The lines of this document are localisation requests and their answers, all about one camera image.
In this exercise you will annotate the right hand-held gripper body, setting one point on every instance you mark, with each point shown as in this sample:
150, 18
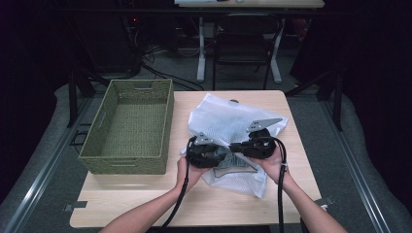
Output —
260, 142

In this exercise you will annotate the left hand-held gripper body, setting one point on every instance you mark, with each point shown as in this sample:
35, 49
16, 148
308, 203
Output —
202, 153

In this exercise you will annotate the white mesh laundry bag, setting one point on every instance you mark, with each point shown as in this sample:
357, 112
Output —
223, 121

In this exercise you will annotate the green woven basket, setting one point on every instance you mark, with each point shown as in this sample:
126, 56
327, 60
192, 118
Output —
129, 129

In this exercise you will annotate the person's left hand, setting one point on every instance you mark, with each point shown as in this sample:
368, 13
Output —
189, 174

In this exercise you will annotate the person's right hand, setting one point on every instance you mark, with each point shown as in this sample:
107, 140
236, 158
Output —
272, 168

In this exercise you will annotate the black metal stand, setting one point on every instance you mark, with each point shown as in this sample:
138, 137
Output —
79, 87
330, 90

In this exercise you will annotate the black folding chair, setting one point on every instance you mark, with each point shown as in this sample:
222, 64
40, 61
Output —
241, 45

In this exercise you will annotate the white-legged desk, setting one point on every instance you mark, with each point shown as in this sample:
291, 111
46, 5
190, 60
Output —
201, 48

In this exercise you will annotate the metal floor rail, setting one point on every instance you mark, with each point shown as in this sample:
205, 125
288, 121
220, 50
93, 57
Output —
42, 168
356, 168

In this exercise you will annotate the black floor bracket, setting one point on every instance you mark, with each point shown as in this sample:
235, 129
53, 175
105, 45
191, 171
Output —
79, 139

